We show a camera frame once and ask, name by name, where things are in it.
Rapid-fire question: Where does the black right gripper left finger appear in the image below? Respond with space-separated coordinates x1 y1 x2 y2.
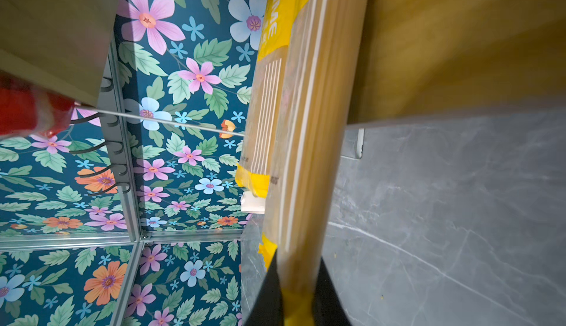
244 252 283 326

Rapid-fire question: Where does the wooden two-tier shelf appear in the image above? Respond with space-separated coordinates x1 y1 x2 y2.
0 0 566 159

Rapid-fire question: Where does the yellow pasta bag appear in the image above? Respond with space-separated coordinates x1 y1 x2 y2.
262 0 368 325
235 0 309 198

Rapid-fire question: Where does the cream alarm clock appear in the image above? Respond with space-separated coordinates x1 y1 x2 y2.
240 190 266 215

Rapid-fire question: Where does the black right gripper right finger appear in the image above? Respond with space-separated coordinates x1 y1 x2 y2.
312 260 352 326

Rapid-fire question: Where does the black wall hook rail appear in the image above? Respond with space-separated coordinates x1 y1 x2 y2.
71 46 141 242

